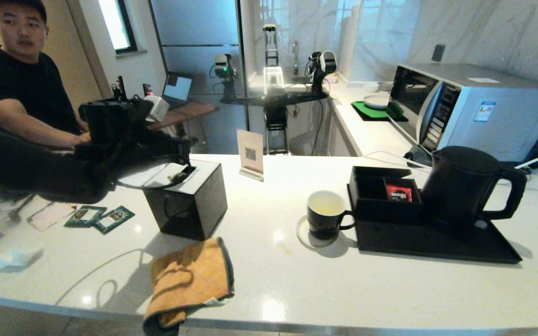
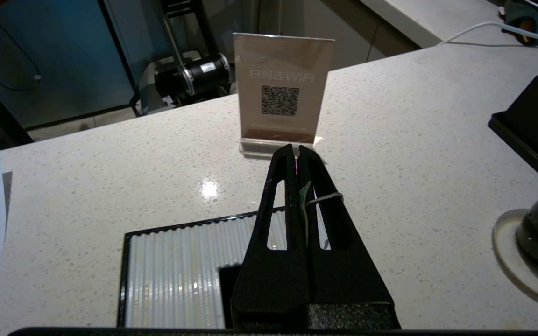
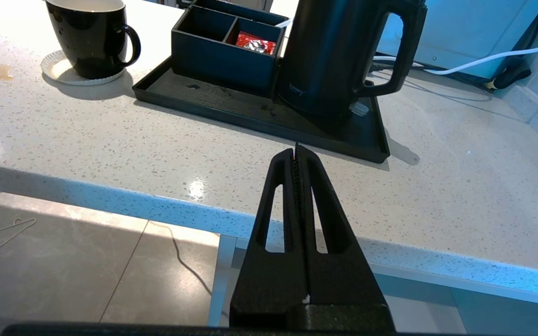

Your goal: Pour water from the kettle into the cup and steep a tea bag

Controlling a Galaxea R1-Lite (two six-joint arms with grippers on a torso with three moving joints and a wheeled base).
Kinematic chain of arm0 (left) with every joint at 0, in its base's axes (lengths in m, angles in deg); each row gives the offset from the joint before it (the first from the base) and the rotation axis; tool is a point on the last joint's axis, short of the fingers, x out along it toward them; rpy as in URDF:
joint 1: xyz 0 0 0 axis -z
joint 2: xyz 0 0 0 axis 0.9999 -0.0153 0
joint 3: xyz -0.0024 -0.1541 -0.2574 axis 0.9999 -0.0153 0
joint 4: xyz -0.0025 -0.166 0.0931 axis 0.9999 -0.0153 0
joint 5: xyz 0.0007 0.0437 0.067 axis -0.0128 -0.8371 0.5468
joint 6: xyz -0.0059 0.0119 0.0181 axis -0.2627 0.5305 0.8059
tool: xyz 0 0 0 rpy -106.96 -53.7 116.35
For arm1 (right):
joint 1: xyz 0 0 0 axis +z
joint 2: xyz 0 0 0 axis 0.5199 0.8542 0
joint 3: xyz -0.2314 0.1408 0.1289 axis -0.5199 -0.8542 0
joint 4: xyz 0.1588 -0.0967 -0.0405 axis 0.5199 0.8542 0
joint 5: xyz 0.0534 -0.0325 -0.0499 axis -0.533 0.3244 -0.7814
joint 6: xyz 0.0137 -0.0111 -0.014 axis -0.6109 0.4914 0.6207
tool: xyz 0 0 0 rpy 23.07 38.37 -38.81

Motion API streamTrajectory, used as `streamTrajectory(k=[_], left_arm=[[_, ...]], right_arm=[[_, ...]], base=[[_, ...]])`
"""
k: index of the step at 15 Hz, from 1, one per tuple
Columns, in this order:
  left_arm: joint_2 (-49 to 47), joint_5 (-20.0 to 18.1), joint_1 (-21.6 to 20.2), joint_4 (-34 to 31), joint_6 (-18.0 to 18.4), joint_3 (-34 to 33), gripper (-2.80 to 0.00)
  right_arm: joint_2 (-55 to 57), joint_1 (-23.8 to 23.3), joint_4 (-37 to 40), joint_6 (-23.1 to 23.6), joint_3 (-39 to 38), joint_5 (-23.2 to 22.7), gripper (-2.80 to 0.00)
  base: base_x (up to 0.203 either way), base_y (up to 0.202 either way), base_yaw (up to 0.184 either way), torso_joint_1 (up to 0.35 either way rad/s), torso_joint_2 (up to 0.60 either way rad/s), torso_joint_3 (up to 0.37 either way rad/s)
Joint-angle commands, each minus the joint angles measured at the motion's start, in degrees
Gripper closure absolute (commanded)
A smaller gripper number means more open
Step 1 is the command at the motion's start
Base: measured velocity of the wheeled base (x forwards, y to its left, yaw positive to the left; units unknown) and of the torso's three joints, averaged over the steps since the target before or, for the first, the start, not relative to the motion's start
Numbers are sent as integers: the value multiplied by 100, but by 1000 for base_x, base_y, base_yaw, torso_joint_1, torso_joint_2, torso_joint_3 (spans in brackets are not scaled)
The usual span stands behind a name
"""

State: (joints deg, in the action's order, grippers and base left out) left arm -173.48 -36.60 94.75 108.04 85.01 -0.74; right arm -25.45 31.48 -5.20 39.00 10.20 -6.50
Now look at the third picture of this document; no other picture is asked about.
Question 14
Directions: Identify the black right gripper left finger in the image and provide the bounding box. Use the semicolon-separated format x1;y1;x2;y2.
230;148;309;327

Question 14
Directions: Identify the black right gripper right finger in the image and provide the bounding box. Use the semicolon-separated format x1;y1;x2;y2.
298;147;389;305

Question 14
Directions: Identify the black electric kettle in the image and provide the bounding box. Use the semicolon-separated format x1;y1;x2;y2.
276;0;428;119

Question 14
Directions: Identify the red snack packet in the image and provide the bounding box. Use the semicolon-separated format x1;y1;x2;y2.
235;31;277;55

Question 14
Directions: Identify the white counter side panel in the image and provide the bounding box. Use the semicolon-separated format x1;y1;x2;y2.
208;233;538;334

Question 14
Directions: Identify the black kettle base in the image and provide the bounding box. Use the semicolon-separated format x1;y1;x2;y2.
278;91;377;140

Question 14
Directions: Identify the black serving tray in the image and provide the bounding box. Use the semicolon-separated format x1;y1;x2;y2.
132;56;390;164

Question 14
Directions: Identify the black sachet organiser box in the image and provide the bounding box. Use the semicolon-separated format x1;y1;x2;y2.
171;0;291;96

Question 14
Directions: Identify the silver microwave oven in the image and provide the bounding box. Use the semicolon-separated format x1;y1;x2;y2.
376;0;538;80

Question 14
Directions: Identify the black mug white inside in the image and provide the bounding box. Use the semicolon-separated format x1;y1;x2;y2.
45;0;142;80

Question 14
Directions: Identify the white round coaster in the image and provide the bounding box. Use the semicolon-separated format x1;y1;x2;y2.
41;50;126;86

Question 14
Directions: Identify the thin black floor cable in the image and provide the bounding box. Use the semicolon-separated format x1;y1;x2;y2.
150;221;214;297

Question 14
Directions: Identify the black microwave power cord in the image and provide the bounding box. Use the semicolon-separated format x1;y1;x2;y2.
484;5;538;91

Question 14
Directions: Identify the white power cable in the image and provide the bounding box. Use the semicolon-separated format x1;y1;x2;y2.
374;35;538;76

